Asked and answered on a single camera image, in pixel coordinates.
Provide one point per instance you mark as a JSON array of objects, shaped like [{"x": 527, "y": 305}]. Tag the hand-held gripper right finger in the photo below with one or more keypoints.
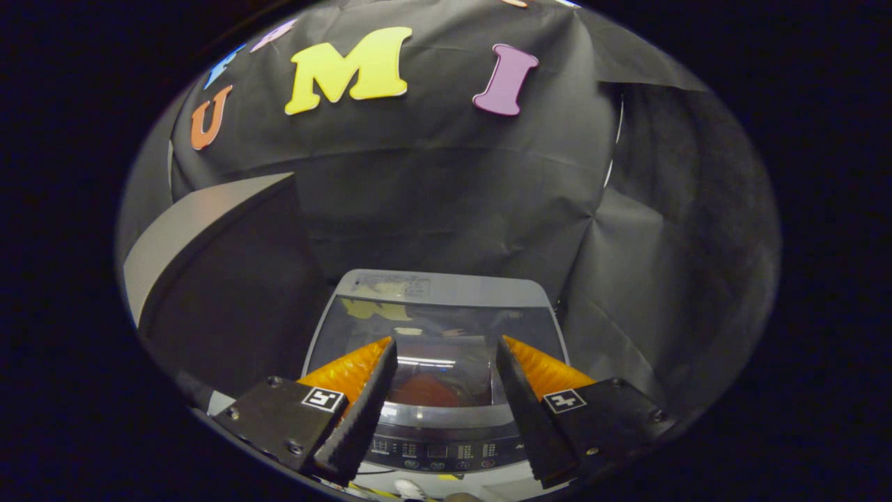
[{"x": 529, "y": 418}]

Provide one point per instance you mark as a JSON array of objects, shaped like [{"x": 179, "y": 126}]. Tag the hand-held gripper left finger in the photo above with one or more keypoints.
[{"x": 359, "y": 418}]

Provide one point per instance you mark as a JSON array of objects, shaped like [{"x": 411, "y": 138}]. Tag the orange polo shirt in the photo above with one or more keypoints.
[{"x": 435, "y": 390}]

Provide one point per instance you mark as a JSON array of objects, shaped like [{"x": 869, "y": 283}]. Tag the grey washing machine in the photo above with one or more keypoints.
[{"x": 446, "y": 450}]

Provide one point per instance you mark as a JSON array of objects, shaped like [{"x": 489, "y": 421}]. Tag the grey cabinet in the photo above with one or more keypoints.
[{"x": 230, "y": 300}]

